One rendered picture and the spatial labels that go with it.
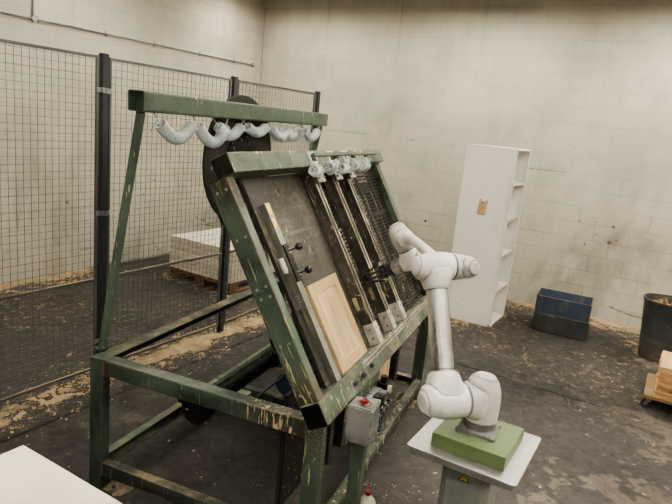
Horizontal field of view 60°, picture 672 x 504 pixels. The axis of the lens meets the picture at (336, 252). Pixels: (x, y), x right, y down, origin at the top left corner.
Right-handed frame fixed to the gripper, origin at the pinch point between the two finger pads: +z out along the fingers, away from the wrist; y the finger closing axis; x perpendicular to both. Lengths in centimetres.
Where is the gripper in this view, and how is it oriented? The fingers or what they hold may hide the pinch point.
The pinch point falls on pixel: (363, 279)
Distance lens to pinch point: 349.7
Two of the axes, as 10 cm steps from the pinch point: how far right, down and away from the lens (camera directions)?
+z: -8.5, 3.4, 4.1
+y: -3.8, -9.3, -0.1
